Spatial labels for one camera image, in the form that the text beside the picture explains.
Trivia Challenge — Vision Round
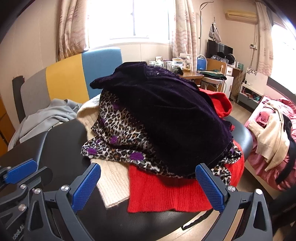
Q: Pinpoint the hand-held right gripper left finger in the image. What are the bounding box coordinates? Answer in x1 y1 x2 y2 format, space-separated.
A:
25 162 102 241

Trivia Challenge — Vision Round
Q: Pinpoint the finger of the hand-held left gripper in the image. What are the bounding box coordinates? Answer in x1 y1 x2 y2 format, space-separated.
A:
0 166 53 194
0 158 38 186

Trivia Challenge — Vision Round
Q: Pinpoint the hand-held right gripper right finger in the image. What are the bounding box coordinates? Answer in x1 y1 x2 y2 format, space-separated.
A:
195 163 273 241

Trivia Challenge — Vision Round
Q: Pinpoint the purple velvet garment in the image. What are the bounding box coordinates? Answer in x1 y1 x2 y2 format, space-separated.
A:
90 61 234 180

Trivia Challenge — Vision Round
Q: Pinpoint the cream knit sweater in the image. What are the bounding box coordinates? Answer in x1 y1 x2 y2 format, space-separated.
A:
76 95 130 209

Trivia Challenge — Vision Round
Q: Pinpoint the wooden wardrobe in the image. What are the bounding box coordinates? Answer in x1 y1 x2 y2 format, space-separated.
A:
0 93 17 149

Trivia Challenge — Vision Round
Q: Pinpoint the red knit sweater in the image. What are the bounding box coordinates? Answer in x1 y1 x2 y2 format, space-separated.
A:
127 88 245 213

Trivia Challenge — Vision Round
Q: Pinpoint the grey hoodie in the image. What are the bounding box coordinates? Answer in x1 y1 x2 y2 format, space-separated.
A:
8 98 84 151

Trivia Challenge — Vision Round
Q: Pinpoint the leopard print garment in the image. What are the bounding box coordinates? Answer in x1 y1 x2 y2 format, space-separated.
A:
81 90 242 186

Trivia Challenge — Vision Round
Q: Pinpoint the cream garment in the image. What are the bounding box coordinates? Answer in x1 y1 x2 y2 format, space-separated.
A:
248 101 290 172

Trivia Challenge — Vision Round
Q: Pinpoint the bed with pink bedding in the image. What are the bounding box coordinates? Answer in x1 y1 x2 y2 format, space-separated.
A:
244 96 296 193

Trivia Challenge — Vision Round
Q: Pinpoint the grey low shelf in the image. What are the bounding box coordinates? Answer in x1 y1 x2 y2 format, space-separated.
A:
237 83 264 109

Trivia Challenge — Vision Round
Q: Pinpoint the black garment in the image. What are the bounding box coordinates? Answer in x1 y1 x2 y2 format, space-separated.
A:
275 113 296 186

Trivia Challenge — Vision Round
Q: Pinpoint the grey yellow blue sofa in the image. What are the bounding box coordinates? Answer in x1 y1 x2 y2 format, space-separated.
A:
8 47 123 151

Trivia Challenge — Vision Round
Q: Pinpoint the green cloth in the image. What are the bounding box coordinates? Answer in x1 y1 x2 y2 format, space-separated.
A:
200 70 228 81

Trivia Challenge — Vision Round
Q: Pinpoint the white floral board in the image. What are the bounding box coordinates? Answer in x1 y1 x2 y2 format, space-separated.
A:
245 67 269 96

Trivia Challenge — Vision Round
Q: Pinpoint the blue backed chair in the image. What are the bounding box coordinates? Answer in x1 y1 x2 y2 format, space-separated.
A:
196 54 208 71

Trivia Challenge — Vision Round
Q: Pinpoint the cluttered wooden side table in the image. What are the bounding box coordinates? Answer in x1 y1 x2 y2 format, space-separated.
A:
148 53 197 73

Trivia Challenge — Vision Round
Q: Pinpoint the white desk fan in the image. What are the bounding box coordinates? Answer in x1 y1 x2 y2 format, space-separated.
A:
225 53 236 67

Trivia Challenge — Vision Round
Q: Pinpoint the black monitor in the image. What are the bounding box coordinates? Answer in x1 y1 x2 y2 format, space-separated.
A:
206 39 233 62

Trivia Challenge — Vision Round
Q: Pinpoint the pink patterned curtain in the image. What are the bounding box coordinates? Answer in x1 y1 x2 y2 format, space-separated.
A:
57 0 90 62
254 1 275 77
170 0 200 70

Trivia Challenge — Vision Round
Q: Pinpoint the bright window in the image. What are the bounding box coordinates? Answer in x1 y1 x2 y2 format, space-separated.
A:
269 14 296 93
87 0 176 49

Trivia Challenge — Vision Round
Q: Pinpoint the grey hanging bag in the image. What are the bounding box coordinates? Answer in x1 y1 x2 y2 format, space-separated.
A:
209 22 222 43

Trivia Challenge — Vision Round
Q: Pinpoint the silver floor lamp pole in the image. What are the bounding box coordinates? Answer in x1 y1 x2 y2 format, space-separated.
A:
198 1 214 58

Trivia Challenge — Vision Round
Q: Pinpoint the beige air conditioner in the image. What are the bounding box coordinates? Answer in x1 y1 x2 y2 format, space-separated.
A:
225 9 258 24

